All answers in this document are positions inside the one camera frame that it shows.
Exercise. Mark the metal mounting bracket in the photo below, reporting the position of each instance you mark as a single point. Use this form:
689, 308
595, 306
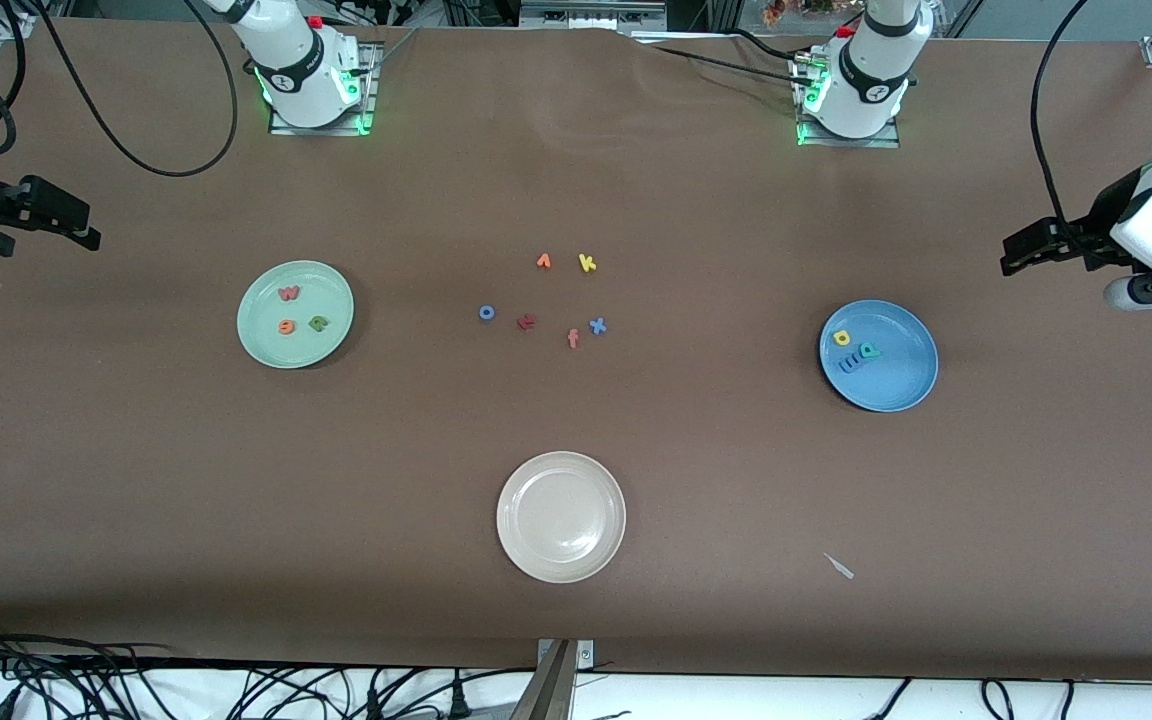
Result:
586, 655

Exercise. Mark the blue plate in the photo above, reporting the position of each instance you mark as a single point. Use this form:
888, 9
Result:
901, 380

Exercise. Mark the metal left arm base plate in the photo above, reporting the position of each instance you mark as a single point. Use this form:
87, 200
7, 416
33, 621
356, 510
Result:
851, 143

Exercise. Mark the orange decorative object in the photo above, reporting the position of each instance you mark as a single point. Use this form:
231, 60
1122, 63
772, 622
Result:
776, 12

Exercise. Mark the green plate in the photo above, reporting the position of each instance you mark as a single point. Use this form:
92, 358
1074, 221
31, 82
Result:
266, 350

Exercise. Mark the small white paper scrap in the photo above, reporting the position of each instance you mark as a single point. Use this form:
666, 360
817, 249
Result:
841, 568

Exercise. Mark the metal background fixture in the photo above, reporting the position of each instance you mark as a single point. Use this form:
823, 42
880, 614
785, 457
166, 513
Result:
591, 12

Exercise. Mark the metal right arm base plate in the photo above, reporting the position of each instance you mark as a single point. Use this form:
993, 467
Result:
321, 129

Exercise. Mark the brown table cover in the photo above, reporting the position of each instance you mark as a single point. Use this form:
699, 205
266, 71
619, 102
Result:
576, 430

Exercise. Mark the beige plate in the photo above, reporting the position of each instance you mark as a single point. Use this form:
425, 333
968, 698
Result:
561, 517

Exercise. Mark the grey camera mount bar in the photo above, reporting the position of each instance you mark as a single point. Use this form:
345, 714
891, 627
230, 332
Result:
546, 690

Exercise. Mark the blue foam letter m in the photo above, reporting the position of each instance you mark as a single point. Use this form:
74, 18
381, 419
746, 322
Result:
849, 365

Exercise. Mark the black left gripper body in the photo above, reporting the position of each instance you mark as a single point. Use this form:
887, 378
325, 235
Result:
1094, 231

